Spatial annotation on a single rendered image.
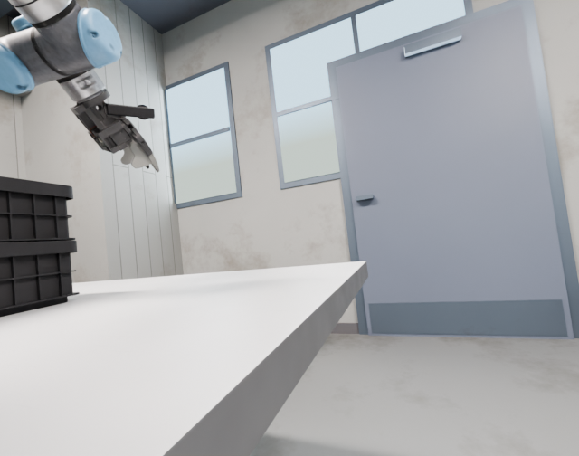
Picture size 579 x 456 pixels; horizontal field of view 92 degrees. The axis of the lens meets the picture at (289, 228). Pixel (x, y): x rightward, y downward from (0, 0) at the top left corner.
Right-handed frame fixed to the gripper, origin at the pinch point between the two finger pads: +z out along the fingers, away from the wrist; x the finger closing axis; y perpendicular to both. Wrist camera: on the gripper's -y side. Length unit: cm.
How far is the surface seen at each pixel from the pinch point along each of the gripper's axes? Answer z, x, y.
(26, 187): -14.4, 12.9, 24.5
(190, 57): 17, -208, -158
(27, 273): -4.3, 17.8, 34.6
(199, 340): -11, 63, 24
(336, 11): 14, -73, -217
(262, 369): -14, 70, 23
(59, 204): -8.5, 11.3, 23.1
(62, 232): -4.6, 13.4, 26.4
